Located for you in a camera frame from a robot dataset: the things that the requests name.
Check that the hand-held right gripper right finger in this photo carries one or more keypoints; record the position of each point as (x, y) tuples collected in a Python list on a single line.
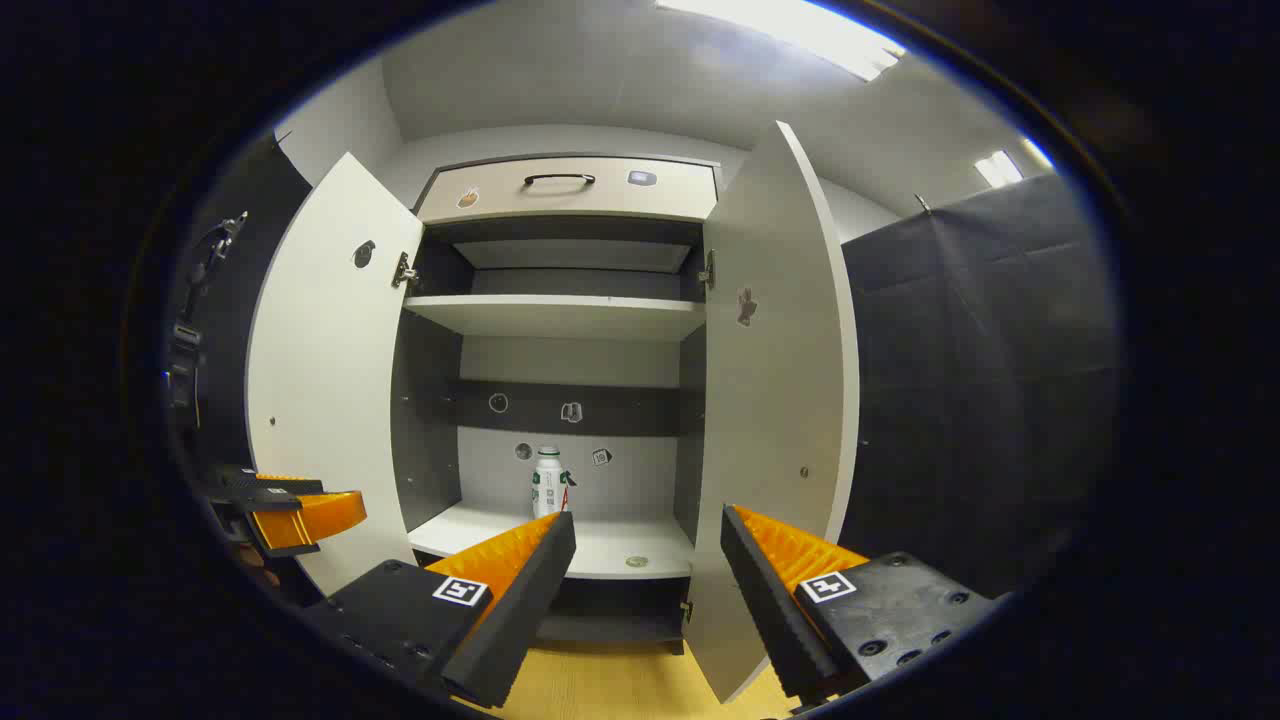
[(765, 610)]

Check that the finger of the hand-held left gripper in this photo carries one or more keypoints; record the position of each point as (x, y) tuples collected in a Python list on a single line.
[(310, 520), (290, 487)]

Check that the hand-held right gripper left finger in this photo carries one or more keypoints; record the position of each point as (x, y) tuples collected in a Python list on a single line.
[(520, 610)]

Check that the white plastic bottle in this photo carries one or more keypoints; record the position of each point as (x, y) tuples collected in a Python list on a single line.
[(547, 485)]

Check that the white and grey cabinet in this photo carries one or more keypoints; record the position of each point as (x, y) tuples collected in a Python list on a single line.
[(570, 350)]

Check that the white cabinet shelf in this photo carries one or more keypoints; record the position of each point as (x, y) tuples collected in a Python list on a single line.
[(560, 318)]

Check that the beige cabinet drawer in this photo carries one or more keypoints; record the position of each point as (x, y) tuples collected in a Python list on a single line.
[(600, 200)]

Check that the small ceiling light panel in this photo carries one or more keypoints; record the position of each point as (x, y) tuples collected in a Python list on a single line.
[(1000, 170), (1038, 153)]

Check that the large ceiling light panel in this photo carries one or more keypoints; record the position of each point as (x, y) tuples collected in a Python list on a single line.
[(800, 30)]

